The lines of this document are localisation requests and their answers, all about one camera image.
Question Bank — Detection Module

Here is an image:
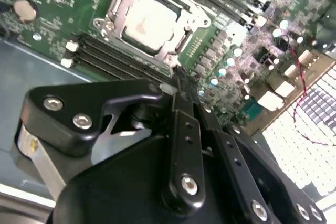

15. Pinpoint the metal socket cover frame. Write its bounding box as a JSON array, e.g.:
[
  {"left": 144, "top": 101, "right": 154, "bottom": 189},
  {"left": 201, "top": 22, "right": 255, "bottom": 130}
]
[{"left": 103, "top": 0, "right": 211, "bottom": 62}]

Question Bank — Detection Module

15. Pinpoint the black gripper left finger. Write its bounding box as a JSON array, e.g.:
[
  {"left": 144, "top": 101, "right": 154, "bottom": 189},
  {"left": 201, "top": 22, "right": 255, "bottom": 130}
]
[{"left": 20, "top": 67, "right": 206, "bottom": 214}]

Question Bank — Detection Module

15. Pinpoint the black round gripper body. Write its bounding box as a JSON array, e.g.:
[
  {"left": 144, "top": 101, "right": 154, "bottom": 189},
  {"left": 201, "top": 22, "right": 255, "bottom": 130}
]
[{"left": 47, "top": 135, "right": 238, "bottom": 224}]

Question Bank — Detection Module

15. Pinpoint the silver square CPU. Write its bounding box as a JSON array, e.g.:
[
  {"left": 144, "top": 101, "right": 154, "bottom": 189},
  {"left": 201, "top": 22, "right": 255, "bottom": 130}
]
[{"left": 122, "top": 0, "right": 182, "bottom": 51}]

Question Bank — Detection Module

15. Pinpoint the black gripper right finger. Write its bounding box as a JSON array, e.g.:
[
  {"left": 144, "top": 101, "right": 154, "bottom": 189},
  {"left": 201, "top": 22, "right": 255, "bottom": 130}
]
[{"left": 183, "top": 67, "right": 328, "bottom": 224}]

